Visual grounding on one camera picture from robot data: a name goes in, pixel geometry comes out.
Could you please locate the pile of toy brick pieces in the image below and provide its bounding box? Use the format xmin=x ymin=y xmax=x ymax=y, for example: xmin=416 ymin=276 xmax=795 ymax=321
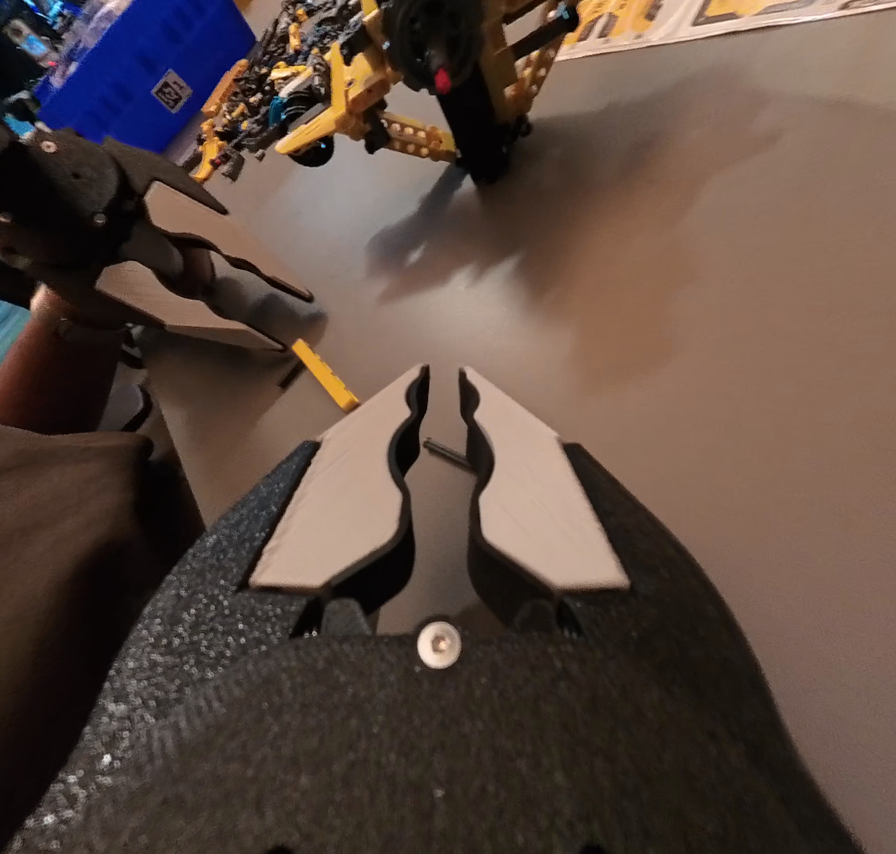
xmin=188 ymin=0 xmax=372 ymax=184

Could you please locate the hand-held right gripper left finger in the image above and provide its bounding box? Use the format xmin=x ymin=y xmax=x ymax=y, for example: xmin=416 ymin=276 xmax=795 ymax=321
xmin=248 ymin=362 xmax=431 ymax=617

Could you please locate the lego sticker sheet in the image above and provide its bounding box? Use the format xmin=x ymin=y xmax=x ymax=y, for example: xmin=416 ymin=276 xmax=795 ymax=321
xmin=556 ymin=0 xmax=708 ymax=64

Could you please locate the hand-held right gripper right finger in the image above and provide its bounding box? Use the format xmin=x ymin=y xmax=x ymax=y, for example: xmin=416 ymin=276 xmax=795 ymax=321
xmin=458 ymin=366 xmax=631 ymax=620

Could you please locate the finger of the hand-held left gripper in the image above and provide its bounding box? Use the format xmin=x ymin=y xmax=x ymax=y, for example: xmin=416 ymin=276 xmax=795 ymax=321
xmin=142 ymin=180 xmax=315 ymax=303
xmin=94 ymin=260 xmax=291 ymax=353

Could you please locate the blue plastic storage bin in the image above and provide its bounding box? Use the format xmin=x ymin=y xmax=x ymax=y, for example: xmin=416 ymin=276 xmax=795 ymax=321
xmin=34 ymin=0 xmax=258 ymax=156

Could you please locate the person's left forearm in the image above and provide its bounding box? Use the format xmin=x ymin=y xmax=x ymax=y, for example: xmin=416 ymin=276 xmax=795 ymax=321
xmin=0 ymin=285 xmax=79 ymax=417

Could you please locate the yellow thin toy beam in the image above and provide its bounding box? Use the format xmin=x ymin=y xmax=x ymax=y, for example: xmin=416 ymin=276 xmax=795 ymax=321
xmin=290 ymin=338 xmax=361 ymax=410

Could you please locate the yellow black toy brick model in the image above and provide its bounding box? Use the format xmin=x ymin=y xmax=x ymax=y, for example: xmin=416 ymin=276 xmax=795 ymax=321
xmin=275 ymin=0 xmax=655 ymax=186

